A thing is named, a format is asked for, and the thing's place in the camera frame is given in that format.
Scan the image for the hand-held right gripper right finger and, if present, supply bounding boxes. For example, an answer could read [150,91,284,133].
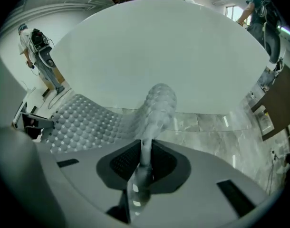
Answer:
[150,139,192,195]

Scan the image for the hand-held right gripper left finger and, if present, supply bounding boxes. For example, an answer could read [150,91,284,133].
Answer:
[96,139,143,192]

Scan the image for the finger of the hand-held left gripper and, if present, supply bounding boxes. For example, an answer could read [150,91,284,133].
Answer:
[20,112,55,130]
[25,126,45,142]

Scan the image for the grey perforated bath mat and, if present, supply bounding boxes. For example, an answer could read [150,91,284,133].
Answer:
[40,82,178,223]

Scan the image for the white bathtub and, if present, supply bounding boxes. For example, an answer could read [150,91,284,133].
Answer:
[49,0,272,119]

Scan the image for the dark wooden vanity cabinet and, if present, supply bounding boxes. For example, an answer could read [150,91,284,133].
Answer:
[251,63,290,142]

